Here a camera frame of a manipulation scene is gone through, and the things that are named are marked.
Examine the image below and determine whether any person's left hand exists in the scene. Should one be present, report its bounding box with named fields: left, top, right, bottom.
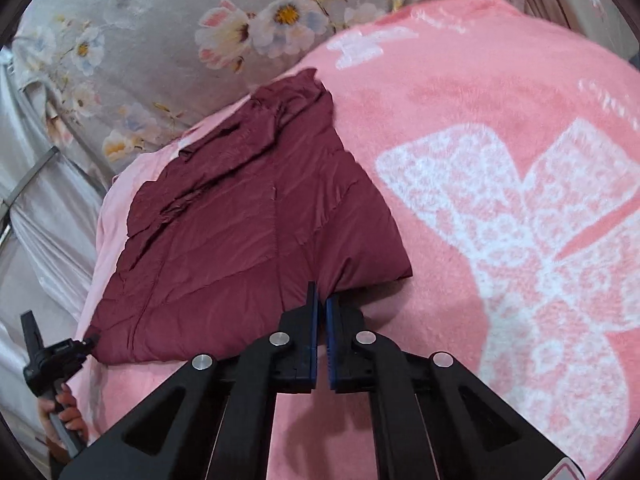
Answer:
left=37, top=391, right=91, bottom=462

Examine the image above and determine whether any maroon puffer jacket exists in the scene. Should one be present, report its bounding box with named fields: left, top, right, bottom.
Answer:
left=84, top=67, right=414, bottom=365

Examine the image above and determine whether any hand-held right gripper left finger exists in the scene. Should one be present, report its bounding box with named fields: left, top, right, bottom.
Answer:
left=60, top=281, right=321, bottom=480

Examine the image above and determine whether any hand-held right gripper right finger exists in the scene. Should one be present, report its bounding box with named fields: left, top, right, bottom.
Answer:
left=325, top=294, right=586, bottom=480

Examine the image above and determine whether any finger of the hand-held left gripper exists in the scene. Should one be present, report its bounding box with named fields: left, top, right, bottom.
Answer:
left=20, top=311, right=44, bottom=362

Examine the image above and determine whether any pink printed blanket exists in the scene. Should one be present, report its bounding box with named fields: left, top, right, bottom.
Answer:
left=75, top=0, right=640, bottom=480

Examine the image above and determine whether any grey floral quilt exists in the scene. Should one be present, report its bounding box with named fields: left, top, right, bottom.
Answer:
left=10, top=0, right=501, bottom=191

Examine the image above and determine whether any grey curtain strap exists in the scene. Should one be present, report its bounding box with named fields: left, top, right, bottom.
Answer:
left=0, top=146, right=61, bottom=216

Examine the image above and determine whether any silver satin curtain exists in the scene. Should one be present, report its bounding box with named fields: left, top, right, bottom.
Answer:
left=0, top=45, right=108, bottom=461

